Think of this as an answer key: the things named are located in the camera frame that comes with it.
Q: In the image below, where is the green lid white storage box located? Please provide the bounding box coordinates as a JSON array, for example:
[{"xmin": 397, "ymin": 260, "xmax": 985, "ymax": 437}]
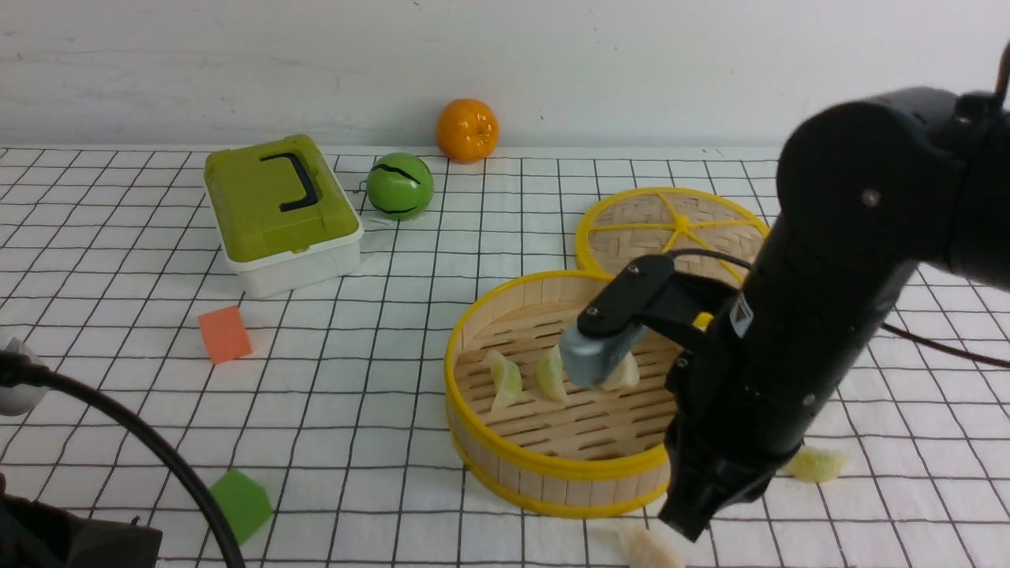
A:
[{"xmin": 204, "ymin": 134, "xmax": 364, "ymax": 299}]

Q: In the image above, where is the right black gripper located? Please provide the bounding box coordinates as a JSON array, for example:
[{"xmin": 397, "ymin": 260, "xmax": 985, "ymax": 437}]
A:
[{"xmin": 659, "ymin": 312, "xmax": 865, "ymax": 540}]

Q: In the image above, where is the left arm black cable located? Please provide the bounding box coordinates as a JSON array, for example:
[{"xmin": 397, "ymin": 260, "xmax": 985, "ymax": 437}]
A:
[{"xmin": 0, "ymin": 351, "xmax": 247, "ymax": 568}]

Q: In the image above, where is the bamboo steamer tray yellow rim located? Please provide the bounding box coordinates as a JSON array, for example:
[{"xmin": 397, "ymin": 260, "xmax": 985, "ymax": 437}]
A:
[{"xmin": 443, "ymin": 271, "xmax": 679, "ymax": 518}]

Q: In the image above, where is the woven bamboo steamer lid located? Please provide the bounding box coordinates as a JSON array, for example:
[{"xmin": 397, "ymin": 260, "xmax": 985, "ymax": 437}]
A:
[{"xmin": 574, "ymin": 187, "xmax": 769, "ymax": 276}]

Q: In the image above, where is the green dumpling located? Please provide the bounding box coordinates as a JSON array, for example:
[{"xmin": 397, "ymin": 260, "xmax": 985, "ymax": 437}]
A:
[
  {"xmin": 784, "ymin": 445, "xmax": 849, "ymax": 484},
  {"xmin": 484, "ymin": 351, "xmax": 523, "ymax": 413},
  {"xmin": 535, "ymin": 345, "xmax": 569, "ymax": 404}
]

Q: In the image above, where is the white dumpling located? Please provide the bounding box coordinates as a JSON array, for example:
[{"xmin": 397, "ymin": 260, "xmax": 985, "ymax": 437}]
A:
[
  {"xmin": 618, "ymin": 524, "xmax": 686, "ymax": 568},
  {"xmin": 601, "ymin": 352, "xmax": 641, "ymax": 391}
]

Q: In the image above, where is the orange foam cube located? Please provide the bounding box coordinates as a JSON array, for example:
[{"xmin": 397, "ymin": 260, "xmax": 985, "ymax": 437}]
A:
[{"xmin": 197, "ymin": 305, "xmax": 253, "ymax": 364}]

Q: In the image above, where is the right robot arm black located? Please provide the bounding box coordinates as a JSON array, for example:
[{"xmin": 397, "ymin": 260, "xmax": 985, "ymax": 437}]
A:
[{"xmin": 657, "ymin": 54, "xmax": 1008, "ymax": 540}]

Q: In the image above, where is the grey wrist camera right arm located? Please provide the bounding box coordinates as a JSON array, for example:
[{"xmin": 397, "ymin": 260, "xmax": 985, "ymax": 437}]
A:
[{"xmin": 559, "ymin": 254, "xmax": 739, "ymax": 390}]

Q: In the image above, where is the green foam cube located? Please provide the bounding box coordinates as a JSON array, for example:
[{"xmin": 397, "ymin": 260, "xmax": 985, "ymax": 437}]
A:
[{"xmin": 210, "ymin": 469, "xmax": 273, "ymax": 545}]

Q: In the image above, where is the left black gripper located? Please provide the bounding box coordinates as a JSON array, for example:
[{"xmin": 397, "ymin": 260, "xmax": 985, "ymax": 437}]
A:
[{"xmin": 1, "ymin": 476, "xmax": 163, "ymax": 567}]

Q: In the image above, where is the green toy watermelon ball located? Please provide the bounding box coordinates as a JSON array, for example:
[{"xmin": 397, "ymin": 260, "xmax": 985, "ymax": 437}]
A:
[{"xmin": 365, "ymin": 152, "xmax": 434, "ymax": 219}]

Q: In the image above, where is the orange toy tangerine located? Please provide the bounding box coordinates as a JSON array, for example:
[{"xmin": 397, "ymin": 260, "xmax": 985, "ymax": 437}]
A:
[{"xmin": 436, "ymin": 99, "xmax": 500, "ymax": 164}]

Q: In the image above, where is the white grid-pattern tablecloth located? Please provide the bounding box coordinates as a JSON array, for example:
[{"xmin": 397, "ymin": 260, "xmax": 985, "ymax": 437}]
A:
[{"xmin": 0, "ymin": 147, "xmax": 1010, "ymax": 568}]

